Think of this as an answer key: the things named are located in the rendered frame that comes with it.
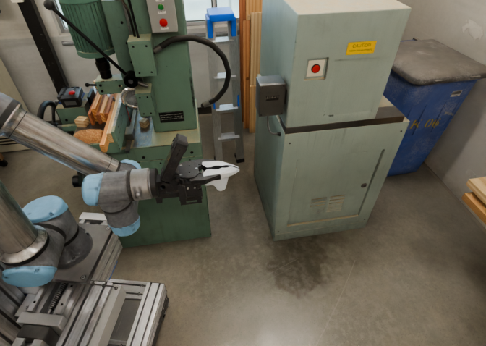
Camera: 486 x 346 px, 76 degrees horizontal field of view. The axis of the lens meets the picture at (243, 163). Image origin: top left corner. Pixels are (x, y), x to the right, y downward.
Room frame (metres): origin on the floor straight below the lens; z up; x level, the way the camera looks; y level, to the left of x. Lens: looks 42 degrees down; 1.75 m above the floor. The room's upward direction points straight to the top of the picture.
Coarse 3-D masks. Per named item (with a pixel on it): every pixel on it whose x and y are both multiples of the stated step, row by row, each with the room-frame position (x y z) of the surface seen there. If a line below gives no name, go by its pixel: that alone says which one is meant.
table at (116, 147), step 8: (64, 128) 1.26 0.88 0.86; (72, 128) 1.27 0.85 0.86; (80, 128) 1.20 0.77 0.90; (88, 128) 1.20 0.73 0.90; (96, 128) 1.20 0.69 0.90; (120, 136) 1.16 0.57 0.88; (88, 144) 1.08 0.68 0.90; (96, 144) 1.09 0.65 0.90; (112, 144) 1.10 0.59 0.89; (120, 144) 1.13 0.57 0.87; (112, 152) 1.09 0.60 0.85
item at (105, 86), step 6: (96, 78) 1.38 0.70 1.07; (114, 78) 1.37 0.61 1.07; (120, 78) 1.37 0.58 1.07; (96, 84) 1.34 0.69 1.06; (102, 84) 1.35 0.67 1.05; (108, 84) 1.35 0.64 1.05; (114, 84) 1.35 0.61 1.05; (120, 84) 1.36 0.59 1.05; (102, 90) 1.34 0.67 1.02; (108, 90) 1.35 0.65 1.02; (114, 90) 1.35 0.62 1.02
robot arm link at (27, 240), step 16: (0, 192) 0.47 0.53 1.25; (0, 208) 0.45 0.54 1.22; (16, 208) 0.48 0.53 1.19; (0, 224) 0.43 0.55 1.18; (16, 224) 0.45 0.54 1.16; (32, 224) 0.49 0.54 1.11; (0, 240) 0.43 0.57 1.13; (16, 240) 0.44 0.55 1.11; (32, 240) 0.46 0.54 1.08; (48, 240) 0.48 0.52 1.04; (64, 240) 0.54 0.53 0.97; (0, 256) 0.42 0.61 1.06; (16, 256) 0.42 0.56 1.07; (32, 256) 0.43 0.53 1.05; (48, 256) 0.46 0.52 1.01; (16, 272) 0.40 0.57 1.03; (32, 272) 0.40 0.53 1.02; (48, 272) 0.42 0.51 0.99
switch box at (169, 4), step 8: (152, 0) 1.26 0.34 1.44; (168, 0) 1.27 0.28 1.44; (152, 8) 1.26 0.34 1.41; (168, 8) 1.27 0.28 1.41; (152, 16) 1.26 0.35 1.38; (160, 16) 1.26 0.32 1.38; (168, 16) 1.27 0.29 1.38; (152, 24) 1.26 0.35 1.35; (168, 24) 1.27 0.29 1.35; (176, 24) 1.28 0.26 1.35; (160, 32) 1.26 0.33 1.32
